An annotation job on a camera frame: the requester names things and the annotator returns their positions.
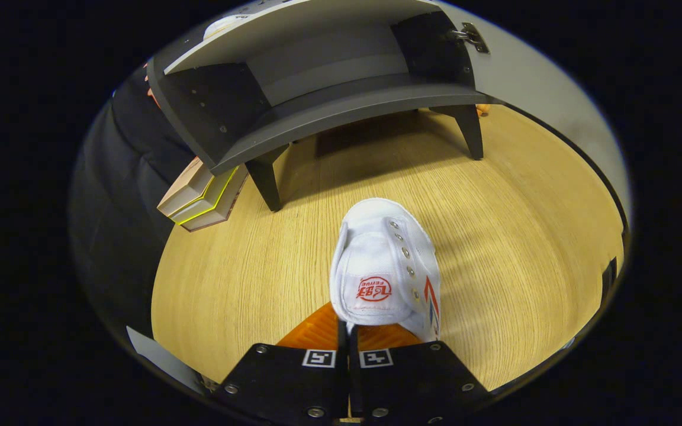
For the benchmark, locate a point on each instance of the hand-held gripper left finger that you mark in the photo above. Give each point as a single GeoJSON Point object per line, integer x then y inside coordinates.
{"type": "Point", "coordinates": [288, 384]}

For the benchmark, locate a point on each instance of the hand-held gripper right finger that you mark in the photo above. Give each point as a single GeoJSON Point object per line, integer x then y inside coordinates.
{"type": "Point", "coordinates": [418, 384]}

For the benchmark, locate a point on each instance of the grey shoe cabinet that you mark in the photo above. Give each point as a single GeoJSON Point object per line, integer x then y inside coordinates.
{"type": "Point", "coordinates": [329, 106]}

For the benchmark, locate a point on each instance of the grey flat panel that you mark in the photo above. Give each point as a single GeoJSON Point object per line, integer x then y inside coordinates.
{"type": "Point", "coordinates": [160, 358]}

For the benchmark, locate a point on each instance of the red edged book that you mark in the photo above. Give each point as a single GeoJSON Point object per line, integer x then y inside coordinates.
{"type": "Point", "coordinates": [222, 216]}

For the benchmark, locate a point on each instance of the black backdrop cloth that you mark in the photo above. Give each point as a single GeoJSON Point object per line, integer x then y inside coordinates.
{"type": "Point", "coordinates": [116, 207]}

